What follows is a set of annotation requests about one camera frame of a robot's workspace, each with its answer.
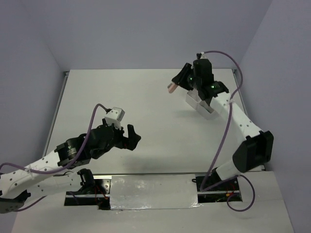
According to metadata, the silver foil panel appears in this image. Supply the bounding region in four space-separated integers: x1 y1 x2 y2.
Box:
110 174 200 210

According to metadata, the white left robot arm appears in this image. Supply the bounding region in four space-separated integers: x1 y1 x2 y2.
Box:
0 124 141 214

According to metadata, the clear compartment organizer box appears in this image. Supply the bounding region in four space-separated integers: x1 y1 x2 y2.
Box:
185 89 219 120

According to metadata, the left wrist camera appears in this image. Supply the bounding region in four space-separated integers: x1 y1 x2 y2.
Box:
104 107 125 130

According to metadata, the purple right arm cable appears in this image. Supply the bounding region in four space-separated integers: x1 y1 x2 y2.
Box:
199 50 256 212

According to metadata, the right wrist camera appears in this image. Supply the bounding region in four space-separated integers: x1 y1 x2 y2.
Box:
196 52 208 59

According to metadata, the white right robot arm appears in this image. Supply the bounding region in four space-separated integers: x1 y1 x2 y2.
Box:
168 58 274 192

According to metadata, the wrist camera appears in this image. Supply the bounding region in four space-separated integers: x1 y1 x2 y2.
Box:
104 107 125 130
196 52 208 59

